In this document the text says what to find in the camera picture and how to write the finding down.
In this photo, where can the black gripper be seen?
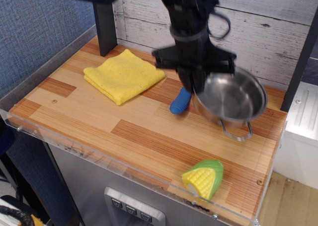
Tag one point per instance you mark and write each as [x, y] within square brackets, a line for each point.
[197, 54]

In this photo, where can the stainless steel pot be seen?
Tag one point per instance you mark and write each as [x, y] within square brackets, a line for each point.
[232, 102]

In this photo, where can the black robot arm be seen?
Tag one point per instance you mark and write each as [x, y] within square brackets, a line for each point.
[189, 17]

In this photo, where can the folded yellow towel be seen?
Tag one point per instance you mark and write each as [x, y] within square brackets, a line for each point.
[123, 77]

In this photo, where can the toy corn cob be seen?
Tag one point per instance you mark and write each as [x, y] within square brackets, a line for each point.
[204, 178]

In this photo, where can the white side cabinet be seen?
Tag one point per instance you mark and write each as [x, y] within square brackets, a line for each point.
[297, 154]

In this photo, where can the stainless steel cabinet front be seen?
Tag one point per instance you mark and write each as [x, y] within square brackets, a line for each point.
[86, 182]

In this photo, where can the silver button control panel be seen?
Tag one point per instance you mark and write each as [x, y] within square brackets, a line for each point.
[127, 211]

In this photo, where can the clear acrylic edge guard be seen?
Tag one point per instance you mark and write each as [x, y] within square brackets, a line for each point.
[142, 139]

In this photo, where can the yellow object bottom left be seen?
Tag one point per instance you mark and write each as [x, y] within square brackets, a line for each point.
[36, 221]

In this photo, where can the blue handled metal fork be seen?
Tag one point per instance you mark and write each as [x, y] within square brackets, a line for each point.
[181, 102]

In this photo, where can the black left upright post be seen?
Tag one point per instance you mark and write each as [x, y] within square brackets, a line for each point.
[105, 26]

